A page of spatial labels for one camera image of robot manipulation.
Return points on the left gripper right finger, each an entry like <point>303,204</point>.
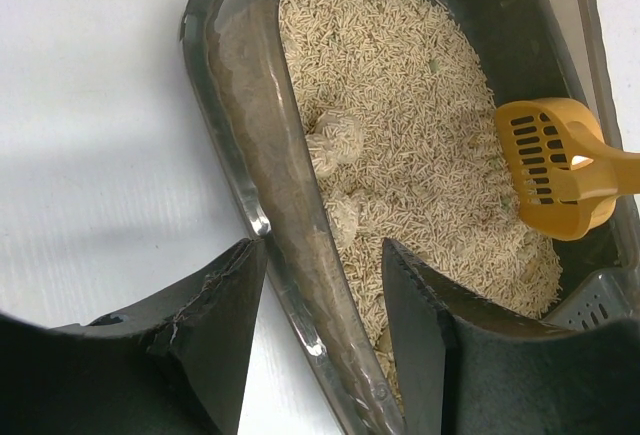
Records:
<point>468,366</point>

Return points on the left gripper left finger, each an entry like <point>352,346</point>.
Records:
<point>175,362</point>

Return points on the yellow litter scoop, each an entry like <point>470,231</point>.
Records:
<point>566,177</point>

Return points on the grey plastic litter box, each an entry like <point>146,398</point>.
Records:
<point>236,65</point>

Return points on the beige cat litter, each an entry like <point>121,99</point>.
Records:
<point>398,118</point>

